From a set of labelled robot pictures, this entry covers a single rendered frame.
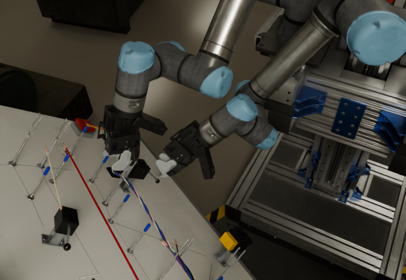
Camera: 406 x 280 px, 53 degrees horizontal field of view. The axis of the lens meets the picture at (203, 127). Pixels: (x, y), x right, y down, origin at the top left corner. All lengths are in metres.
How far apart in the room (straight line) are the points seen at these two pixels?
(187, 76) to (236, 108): 0.17
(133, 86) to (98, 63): 2.48
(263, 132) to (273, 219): 1.01
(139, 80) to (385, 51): 0.53
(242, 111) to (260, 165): 1.23
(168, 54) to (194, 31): 2.64
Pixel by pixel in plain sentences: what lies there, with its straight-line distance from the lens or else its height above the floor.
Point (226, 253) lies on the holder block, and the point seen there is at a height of 0.94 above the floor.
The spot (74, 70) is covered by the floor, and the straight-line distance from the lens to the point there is 3.37.
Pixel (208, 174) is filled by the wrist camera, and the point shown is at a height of 1.07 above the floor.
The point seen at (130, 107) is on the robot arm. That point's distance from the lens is 0.94.
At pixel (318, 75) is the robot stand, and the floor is 1.06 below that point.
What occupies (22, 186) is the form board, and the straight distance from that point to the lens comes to 0.97.
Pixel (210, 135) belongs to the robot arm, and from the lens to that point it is 1.06.
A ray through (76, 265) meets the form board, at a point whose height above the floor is 1.25.
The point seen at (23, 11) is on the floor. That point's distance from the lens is 4.30.
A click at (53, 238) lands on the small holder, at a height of 1.29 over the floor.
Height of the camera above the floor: 2.00
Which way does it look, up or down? 47 degrees down
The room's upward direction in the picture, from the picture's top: 3 degrees counter-clockwise
